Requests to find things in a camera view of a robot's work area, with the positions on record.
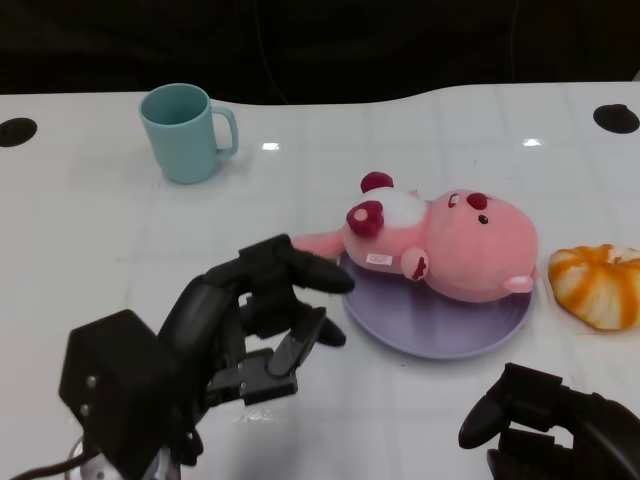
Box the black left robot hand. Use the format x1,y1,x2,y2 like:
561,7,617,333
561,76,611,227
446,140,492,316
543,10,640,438
58,233,357,480

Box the orange white bread toy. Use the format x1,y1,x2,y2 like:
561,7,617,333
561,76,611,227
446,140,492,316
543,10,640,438
548,243,640,331

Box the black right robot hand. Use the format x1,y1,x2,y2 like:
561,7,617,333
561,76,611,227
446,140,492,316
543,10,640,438
458,362,640,480

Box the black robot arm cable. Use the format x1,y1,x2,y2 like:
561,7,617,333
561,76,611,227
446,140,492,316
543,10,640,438
0,449,104,480

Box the pink plush beaver doll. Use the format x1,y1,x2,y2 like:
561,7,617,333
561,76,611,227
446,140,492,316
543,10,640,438
291,171,540,304

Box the black table cable grommet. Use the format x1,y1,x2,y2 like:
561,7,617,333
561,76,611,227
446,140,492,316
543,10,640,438
592,104,640,135
0,117,39,148

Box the purple plastic plate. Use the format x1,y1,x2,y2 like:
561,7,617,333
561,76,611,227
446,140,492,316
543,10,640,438
338,249,537,361

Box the teal plastic mug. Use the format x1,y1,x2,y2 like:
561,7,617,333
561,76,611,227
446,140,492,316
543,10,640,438
138,83,239,185

